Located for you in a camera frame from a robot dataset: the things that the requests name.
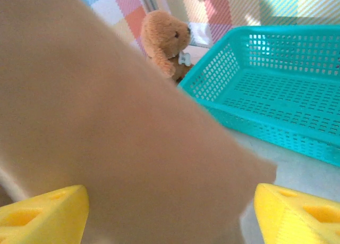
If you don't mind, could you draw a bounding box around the teal plastic basket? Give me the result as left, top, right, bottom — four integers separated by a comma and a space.
177, 24, 340, 167

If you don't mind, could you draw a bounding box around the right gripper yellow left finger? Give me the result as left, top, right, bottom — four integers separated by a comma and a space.
0, 184, 90, 244

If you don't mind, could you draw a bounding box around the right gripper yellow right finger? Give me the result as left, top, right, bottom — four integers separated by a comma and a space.
253, 183, 340, 244

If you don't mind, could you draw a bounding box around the brown tank top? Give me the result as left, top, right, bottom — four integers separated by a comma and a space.
0, 0, 277, 244

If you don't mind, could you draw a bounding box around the brown teddy bear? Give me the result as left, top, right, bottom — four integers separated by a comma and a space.
140, 10, 194, 82

